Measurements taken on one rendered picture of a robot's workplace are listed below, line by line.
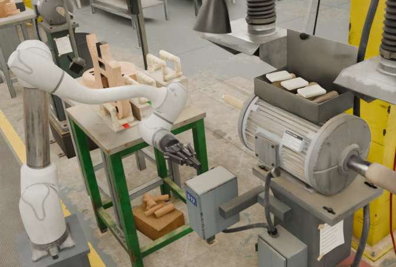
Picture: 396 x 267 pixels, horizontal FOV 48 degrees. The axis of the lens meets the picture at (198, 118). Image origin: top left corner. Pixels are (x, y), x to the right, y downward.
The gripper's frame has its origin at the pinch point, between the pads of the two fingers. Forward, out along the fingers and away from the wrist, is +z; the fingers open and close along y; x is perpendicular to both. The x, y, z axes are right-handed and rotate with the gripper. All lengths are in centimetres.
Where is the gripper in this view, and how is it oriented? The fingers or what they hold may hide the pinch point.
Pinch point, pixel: (195, 164)
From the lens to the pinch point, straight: 169.5
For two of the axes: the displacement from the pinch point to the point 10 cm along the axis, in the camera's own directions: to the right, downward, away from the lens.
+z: 5.6, 3.4, -7.6
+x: -1.0, -8.8, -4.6
